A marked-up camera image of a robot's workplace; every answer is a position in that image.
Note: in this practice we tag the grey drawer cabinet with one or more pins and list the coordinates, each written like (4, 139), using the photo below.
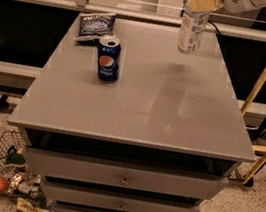
(167, 109)

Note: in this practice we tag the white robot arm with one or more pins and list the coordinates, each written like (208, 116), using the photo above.
(259, 3)

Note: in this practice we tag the top grey drawer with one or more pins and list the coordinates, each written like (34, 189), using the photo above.
(123, 175)

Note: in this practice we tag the blue pepsi can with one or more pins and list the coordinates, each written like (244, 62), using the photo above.
(109, 48)

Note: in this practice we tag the crumpled silver wrapper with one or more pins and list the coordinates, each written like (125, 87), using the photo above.
(25, 183)

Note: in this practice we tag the black wire basket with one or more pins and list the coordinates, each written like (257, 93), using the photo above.
(11, 142)

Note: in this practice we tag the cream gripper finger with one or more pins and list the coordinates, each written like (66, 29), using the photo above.
(204, 5)

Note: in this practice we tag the green sponge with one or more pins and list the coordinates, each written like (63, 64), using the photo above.
(15, 160)

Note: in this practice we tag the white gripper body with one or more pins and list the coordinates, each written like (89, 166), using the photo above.
(233, 2)

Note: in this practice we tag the dark blue chip bag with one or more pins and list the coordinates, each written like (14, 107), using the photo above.
(95, 25)

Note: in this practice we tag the middle grey drawer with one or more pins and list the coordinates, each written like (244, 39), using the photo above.
(111, 200)

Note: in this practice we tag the yellow snack bag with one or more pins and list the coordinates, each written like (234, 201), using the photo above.
(25, 206)

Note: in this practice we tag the clear blue-labelled plastic bottle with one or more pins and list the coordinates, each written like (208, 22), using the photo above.
(191, 31)

